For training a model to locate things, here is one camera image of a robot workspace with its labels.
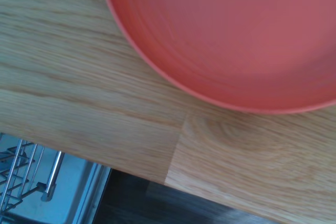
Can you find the orange-red round plate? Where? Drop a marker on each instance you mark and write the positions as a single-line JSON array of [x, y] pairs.
[[236, 37]]

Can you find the dishwasher door with steel liner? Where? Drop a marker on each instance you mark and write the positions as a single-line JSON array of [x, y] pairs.
[[71, 182]]

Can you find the wooden countertop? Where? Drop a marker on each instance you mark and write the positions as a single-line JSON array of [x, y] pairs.
[[92, 77]]

